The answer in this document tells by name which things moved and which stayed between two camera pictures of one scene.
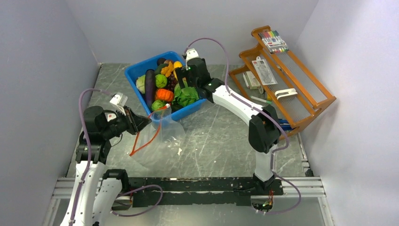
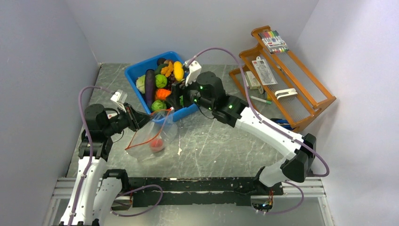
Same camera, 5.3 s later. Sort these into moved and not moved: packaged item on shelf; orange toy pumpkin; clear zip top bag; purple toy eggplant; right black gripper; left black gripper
Moved: clear zip top bag; right black gripper
Not moved: packaged item on shelf; purple toy eggplant; left black gripper; orange toy pumpkin
